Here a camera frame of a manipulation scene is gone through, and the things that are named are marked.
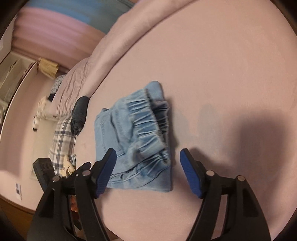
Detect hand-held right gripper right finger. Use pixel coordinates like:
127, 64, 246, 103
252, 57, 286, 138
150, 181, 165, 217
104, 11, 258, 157
180, 148, 272, 241

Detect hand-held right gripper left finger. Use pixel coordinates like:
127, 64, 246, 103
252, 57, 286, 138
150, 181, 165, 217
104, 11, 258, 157
27, 148, 117, 241

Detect light blue denim pants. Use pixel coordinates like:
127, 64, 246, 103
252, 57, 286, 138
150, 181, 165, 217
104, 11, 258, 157
94, 81, 174, 192

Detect person's left hand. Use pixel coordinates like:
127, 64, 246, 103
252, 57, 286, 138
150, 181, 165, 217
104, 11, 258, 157
70, 196, 80, 212

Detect plaid cloth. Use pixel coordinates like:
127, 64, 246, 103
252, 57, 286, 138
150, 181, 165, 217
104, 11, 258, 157
48, 115, 77, 177

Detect white plush toy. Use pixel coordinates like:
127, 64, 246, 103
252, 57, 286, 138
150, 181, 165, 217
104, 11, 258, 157
32, 96, 49, 132

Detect black rolled cloth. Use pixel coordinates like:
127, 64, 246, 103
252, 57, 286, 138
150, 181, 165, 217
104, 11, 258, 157
71, 96, 90, 136

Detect striped dark cloth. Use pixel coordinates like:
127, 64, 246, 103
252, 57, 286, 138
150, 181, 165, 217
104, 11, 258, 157
48, 75, 66, 102

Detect white shelf unit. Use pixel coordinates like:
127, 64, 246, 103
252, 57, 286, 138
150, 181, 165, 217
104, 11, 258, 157
0, 52, 37, 109

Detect straw bag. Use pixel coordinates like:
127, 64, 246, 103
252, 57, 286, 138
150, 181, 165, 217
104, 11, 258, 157
38, 57, 60, 79

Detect pink bed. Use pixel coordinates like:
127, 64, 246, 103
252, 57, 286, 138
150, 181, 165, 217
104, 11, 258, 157
48, 0, 297, 241

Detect white wall label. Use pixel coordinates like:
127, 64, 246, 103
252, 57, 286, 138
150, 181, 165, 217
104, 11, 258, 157
15, 182, 23, 201

